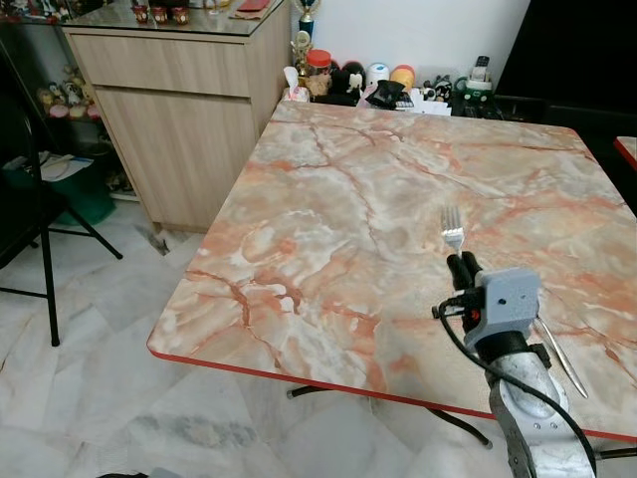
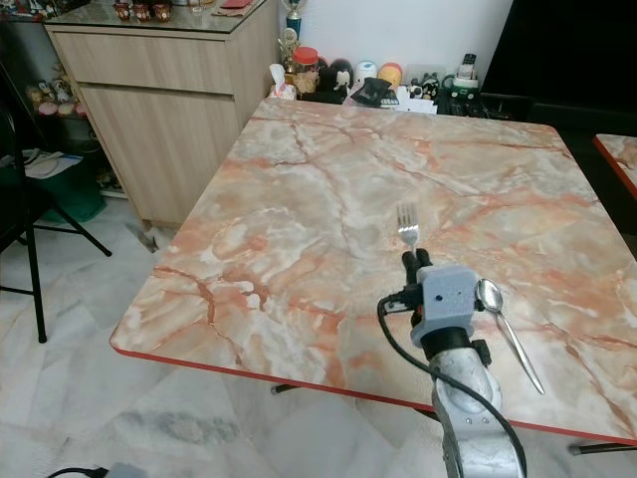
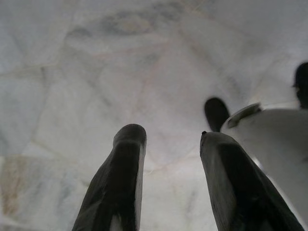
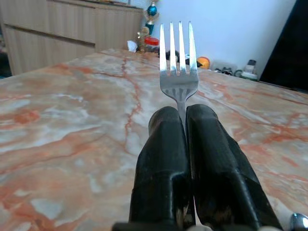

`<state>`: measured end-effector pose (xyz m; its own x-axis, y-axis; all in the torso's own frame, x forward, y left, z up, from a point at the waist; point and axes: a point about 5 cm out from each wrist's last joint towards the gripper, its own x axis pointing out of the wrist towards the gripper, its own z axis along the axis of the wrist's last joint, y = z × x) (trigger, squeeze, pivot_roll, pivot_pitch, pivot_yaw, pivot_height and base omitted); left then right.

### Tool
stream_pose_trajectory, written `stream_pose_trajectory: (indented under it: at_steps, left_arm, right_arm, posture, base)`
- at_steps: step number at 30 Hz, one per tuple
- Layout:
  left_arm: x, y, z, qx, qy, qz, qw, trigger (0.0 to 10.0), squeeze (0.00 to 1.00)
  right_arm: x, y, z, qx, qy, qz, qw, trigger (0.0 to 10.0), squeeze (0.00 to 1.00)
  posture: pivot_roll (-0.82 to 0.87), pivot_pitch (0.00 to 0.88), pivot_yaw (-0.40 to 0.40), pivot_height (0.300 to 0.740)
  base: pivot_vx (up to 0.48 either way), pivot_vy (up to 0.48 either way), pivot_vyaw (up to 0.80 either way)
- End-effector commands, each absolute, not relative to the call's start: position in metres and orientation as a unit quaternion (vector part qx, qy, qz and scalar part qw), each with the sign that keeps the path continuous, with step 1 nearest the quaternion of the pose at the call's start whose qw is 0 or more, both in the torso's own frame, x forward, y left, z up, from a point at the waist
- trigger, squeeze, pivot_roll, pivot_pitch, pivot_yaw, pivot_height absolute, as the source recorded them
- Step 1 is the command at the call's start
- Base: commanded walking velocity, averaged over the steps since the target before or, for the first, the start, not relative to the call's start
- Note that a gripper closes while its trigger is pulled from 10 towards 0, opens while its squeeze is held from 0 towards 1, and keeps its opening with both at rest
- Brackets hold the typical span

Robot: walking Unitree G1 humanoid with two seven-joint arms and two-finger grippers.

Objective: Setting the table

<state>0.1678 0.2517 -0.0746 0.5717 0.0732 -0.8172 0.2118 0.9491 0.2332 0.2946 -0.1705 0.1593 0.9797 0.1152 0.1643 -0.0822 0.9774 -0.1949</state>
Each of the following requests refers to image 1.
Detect silver metal fork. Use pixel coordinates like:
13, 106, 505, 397
440, 205, 467, 257

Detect marble pattern red-edged table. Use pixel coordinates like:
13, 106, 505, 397
146, 99, 637, 445

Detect silver metal spoon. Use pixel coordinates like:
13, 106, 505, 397
532, 317, 590, 400

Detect small black pouch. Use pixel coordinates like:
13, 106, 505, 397
366, 81, 415, 110

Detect small marble red-edged table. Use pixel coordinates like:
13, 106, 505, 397
613, 135, 637, 170

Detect orange round figurine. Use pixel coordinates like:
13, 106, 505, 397
390, 64, 418, 91

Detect white round figurine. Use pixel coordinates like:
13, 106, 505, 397
365, 62, 391, 91

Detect black mouse plush toy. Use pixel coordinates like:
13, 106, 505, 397
330, 61, 367, 107

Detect red-lidded clear jar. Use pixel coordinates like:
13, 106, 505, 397
305, 48, 333, 100

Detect large black screen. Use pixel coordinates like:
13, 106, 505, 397
494, 0, 637, 125

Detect gold blue trophy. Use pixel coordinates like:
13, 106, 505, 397
296, 0, 320, 43

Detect light wooden cabinet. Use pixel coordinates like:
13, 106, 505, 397
61, 0, 296, 234

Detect green storage bin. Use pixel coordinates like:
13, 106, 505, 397
0, 149, 117, 227

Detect white paper sheets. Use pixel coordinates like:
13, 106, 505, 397
38, 152, 97, 183

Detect black folding chair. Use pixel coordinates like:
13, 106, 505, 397
0, 40, 126, 349

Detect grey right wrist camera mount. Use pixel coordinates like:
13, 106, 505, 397
475, 266, 544, 350

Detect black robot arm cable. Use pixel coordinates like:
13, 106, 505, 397
432, 297, 599, 478

